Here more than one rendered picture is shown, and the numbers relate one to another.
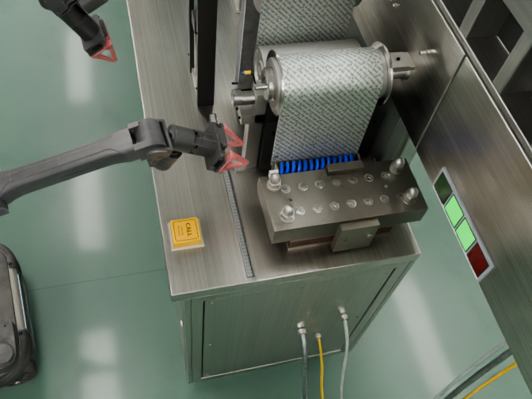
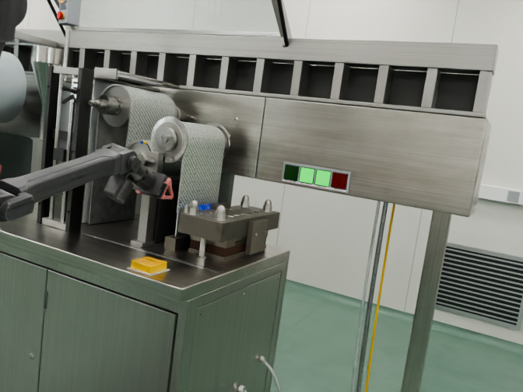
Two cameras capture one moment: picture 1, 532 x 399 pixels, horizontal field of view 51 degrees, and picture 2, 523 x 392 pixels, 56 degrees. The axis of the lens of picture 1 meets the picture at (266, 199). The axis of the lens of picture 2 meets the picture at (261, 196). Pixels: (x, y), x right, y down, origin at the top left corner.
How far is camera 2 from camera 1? 128 cm
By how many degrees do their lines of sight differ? 58
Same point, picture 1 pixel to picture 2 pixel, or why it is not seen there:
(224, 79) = not seen: hidden behind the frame
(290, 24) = (144, 131)
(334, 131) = (207, 179)
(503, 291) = (364, 178)
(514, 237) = (351, 144)
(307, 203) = not seen: hidden behind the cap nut
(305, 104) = (195, 146)
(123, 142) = (109, 152)
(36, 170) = (50, 171)
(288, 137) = (187, 180)
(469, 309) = not seen: outside the picture
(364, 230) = (262, 225)
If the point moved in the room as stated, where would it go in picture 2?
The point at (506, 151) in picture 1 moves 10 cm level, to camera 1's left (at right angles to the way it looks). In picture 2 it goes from (319, 112) to (299, 108)
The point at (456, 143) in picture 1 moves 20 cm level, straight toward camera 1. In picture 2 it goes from (285, 141) to (304, 145)
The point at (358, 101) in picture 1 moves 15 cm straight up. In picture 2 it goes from (216, 150) to (221, 107)
